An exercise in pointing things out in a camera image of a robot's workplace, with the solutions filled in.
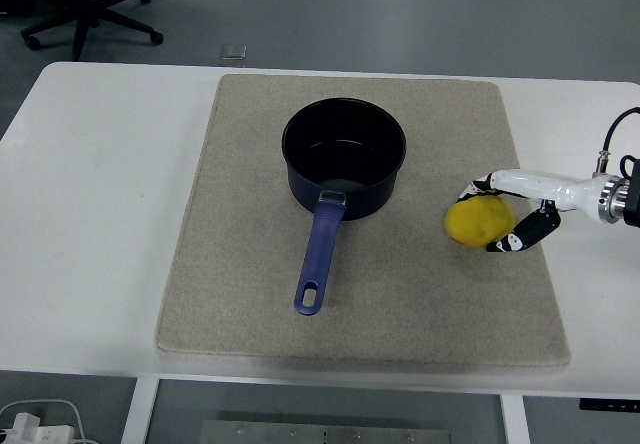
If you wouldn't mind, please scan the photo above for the white table leg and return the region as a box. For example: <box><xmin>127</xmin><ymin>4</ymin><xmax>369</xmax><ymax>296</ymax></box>
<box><xmin>121</xmin><ymin>377</ymin><xmax>161</xmax><ymax>444</ymax></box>
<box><xmin>499</xmin><ymin>393</ymin><xmax>531</xmax><ymax>444</ymax></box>

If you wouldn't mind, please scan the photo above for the beige felt mat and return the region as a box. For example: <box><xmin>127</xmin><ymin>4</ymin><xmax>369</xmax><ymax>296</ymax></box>
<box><xmin>154</xmin><ymin>73</ymin><xmax>573</xmax><ymax>369</ymax></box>

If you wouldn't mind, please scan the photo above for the black table control panel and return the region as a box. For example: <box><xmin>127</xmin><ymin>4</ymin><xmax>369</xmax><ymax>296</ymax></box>
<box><xmin>579</xmin><ymin>398</ymin><xmax>640</xmax><ymax>412</ymax></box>

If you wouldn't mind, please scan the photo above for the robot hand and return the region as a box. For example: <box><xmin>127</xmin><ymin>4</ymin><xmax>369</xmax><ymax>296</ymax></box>
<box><xmin>457</xmin><ymin>167</ymin><xmax>605</xmax><ymax>255</ymax></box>

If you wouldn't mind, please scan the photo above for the white cable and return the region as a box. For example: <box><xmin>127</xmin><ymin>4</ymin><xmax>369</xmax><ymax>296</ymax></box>
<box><xmin>0</xmin><ymin>398</ymin><xmax>94</xmax><ymax>444</ymax></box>

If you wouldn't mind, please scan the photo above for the grey metal plate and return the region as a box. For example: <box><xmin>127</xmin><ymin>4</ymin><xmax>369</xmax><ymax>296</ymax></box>
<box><xmin>199</xmin><ymin>419</ymin><xmax>454</xmax><ymax>444</ymax></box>

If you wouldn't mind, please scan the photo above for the blue pot with handle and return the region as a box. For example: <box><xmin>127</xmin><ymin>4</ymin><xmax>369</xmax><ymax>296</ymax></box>
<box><xmin>281</xmin><ymin>96</ymin><xmax>408</xmax><ymax>317</ymax></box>

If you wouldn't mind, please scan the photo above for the white power strip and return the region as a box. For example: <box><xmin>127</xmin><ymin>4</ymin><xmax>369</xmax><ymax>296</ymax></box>
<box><xmin>0</xmin><ymin>412</ymin><xmax>76</xmax><ymax>444</ymax></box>

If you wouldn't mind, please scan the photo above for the black office chair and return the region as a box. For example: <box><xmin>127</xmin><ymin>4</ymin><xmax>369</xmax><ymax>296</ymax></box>
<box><xmin>0</xmin><ymin>0</ymin><xmax>165</xmax><ymax>63</ymax></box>

